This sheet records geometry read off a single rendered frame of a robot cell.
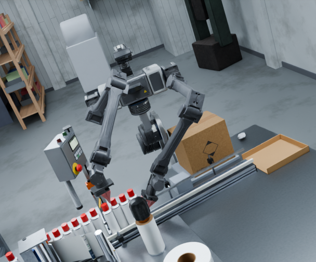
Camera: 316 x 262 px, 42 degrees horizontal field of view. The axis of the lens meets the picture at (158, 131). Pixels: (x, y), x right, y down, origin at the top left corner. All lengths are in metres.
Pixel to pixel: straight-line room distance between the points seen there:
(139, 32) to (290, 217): 8.39
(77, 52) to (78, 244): 6.47
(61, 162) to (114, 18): 8.10
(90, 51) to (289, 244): 6.85
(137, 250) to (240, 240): 0.51
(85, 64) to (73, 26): 0.75
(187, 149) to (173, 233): 0.56
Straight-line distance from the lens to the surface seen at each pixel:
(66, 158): 2.05
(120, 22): 10.02
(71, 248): 2.15
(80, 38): 8.33
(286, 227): 2.05
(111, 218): 2.20
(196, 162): 2.51
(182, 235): 2.09
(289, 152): 2.59
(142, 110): 2.52
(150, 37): 10.16
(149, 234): 1.97
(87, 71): 8.40
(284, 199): 2.22
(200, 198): 2.34
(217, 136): 2.52
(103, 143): 1.86
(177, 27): 8.90
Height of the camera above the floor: 2.15
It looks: 23 degrees down
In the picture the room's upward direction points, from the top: 20 degrees counter-clockwise
